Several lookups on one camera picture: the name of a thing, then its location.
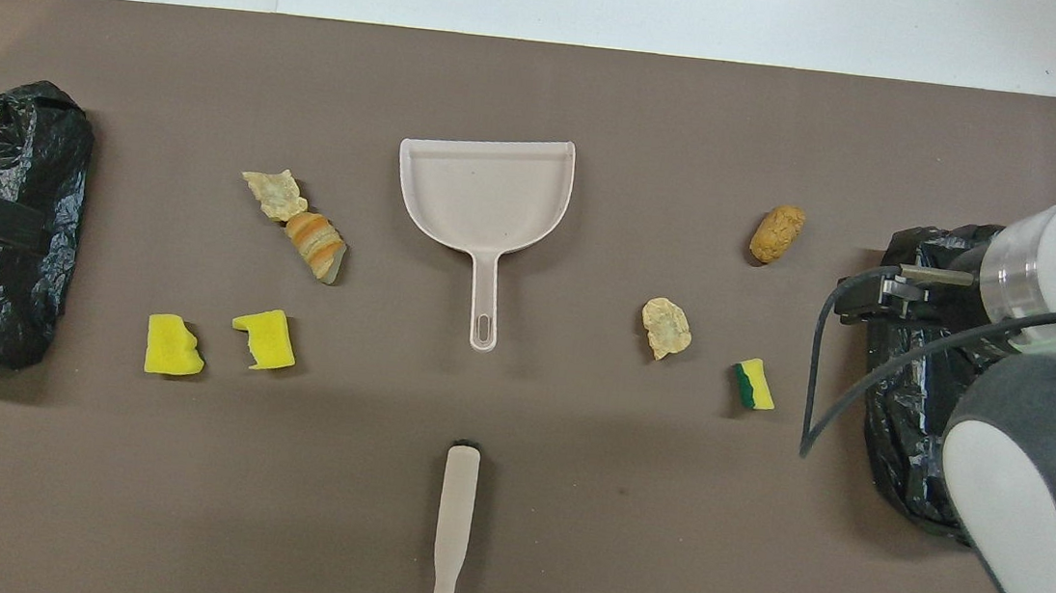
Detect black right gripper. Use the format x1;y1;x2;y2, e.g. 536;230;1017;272
833;255;987;334

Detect brown nugget shaped foam piece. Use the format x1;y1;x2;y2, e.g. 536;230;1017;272
748;202;808;268

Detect yellow sponge with green layer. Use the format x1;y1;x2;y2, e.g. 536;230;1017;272
728;355;780;414

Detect yellow sponge piece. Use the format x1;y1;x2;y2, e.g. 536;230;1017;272
228;305;302;375
143;311;210;379

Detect pale cream foam piece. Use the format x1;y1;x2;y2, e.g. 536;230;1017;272
637;295;696;364
238;166;312;226

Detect orange cream striped foam piece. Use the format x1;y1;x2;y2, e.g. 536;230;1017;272
280;209;352;287

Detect beige plastic dustpan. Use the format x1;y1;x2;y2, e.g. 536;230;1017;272
381;125;579;360

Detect beige hand brush black bristles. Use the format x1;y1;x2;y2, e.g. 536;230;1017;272
430;437;484;593

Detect bin lined with black bag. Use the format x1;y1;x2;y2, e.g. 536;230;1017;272
0;76;100;389
850;214;1030;548

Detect brown table mat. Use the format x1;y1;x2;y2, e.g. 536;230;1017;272
0;0;1056;593

